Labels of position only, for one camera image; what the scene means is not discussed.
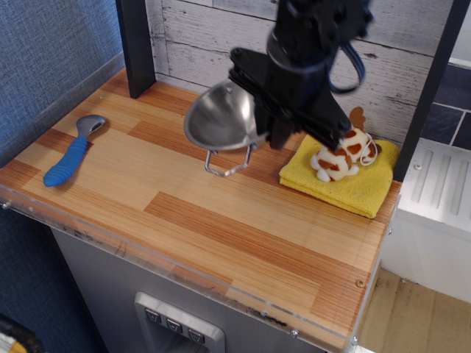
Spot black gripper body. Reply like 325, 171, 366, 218
229, 47, 350, 147

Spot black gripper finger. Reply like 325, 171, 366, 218
270, 117, 296, 149

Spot steel bowl with wire handles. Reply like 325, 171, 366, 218
183, 79, 269, 177

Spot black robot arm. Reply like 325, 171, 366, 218
229, 1, 373, 149

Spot folded yellow cloth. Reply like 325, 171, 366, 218
280, 136, 400, 218

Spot brown white plush toy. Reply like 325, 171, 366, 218
310, 107, 382, 182

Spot white ribbed cabinet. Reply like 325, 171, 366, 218
381, 139, 470, 302

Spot grey panel with buttons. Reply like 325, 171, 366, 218
134, 291, 226, 352

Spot clear acrylic edge guard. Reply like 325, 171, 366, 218
1, 179, 369, 352

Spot blue cable loop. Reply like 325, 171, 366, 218
327, 40, 367, 93

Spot left dark upright post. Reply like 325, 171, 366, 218
116, 0, 156, 99

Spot dark upright post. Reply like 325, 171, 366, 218
393, 0, 470, 182
116, 0, 156, 99

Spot right dark upright post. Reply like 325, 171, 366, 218
393, 0, 470, 182

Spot blue handled ice cream scoop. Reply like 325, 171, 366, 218
43, 115, 107, 188

